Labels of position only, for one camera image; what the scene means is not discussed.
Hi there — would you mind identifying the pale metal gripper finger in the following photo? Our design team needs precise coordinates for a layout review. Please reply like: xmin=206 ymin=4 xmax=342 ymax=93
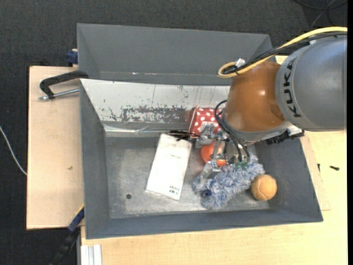
xmin=207 ymin=165 xmax=223 ymax=181
xmin=196 ymin=161 xmax=216 ymax=184

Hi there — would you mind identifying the blue and white fluffy cloth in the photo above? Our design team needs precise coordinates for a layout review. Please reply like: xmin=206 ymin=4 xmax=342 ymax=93
xmin=191 ymin=155 xmax=266 ymax=211

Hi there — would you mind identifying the red white-dotted box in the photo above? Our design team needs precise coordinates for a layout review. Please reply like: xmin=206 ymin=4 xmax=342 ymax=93
xmin=188 ymin=107 xmax=224 ymax=137

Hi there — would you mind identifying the orange toy fruit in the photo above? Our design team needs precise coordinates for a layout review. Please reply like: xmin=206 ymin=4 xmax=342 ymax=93
xmin=200 ymin=143 xmax=230 ymax=168

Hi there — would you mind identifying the white flat packet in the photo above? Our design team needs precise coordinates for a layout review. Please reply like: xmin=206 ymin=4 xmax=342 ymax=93
xmin=145 ymin=132 xmax=193 ymax=201

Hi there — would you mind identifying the tan ball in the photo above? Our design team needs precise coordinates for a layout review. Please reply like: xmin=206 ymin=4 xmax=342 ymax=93
xmin=250 ymin=174 xmax=278 ymax=202

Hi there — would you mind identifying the grey metal bin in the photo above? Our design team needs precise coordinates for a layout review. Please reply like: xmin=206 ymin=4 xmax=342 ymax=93
xmin=76 ymin=23 xmax=324 ymax=240

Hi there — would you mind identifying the pale wood board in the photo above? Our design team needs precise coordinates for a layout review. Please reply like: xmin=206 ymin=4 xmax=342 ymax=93
xmin=26 ymin=65 xmax=85 ymax=230

